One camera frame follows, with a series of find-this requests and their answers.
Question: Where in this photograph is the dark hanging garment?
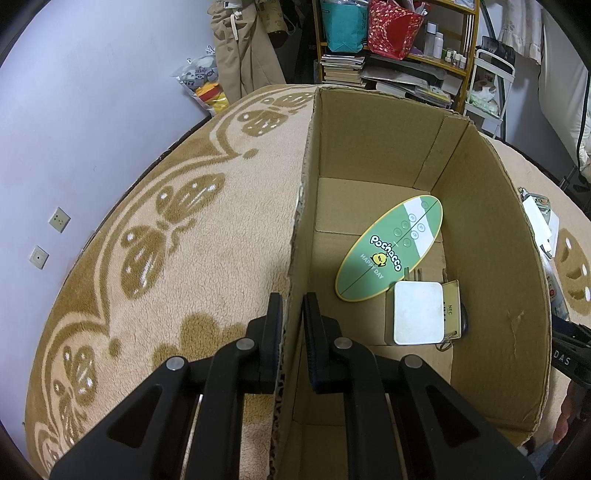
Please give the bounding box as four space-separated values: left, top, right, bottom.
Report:
270 0 317 85

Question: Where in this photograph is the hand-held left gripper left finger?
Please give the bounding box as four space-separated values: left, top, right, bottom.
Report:
50 292 284 480

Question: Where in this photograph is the person's right hand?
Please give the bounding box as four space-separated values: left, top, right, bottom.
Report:
551 381 585 444

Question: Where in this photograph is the white square box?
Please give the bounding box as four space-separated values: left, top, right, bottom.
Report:
385 281 451 346

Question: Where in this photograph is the teal bag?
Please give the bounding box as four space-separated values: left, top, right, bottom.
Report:
321 0 370 52

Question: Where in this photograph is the cardboard box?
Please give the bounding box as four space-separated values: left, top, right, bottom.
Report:
272 85 555 480

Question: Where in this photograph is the white plug charger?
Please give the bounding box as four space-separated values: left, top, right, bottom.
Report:
522 198 552 252

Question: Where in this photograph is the white metal cart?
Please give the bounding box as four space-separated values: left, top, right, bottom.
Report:
464 37 517 139

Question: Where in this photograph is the green oval board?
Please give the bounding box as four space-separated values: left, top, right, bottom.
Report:
335 195 444 302

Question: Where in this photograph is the wooden shelf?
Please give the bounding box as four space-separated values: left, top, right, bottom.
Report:
311 0 481 116

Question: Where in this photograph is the bag of plush toys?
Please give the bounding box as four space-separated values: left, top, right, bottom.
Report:
175 44 232 116

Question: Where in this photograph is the floral beige curtain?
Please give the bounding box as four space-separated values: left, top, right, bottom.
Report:
501 0 543 56

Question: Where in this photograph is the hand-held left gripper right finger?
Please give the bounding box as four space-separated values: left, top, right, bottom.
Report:
302 292 539 480

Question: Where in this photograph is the stack of old books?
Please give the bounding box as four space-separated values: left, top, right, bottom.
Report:
320 54 365 88

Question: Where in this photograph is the pile of flat books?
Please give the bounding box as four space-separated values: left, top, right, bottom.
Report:
362 60 455 109

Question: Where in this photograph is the green tissue packet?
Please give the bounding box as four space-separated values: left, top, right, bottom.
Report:
468 95 502 116

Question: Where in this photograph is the red gift bag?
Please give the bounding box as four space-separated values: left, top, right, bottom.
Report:
368 0 424 60

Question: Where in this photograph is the white remote control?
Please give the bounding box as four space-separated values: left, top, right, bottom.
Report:
545 258 566 319

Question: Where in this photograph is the beige hanging coat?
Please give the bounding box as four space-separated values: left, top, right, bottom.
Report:
210 0 287 102

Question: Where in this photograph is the white padded chair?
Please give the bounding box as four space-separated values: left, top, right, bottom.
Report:
538 0 591 185

